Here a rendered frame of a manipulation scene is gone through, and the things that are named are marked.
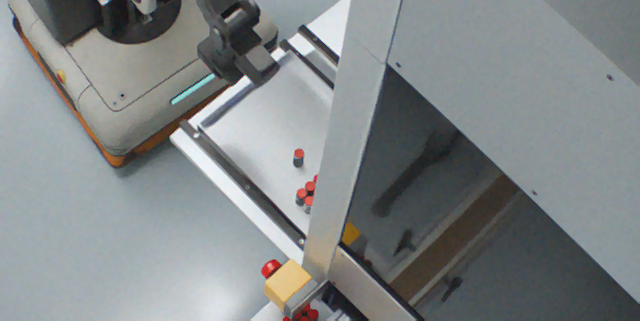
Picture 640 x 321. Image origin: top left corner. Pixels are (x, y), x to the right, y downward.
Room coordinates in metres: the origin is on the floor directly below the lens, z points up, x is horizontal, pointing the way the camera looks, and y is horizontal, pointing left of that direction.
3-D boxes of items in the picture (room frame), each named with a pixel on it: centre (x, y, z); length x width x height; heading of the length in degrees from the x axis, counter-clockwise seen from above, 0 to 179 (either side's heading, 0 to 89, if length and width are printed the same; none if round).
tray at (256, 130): (0.88, 0.03, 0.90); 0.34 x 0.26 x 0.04; 52
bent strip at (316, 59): (1.06, -0.01, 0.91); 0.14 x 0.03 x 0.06; 52
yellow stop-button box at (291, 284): (0.55, 0.00, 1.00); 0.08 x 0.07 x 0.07; 53
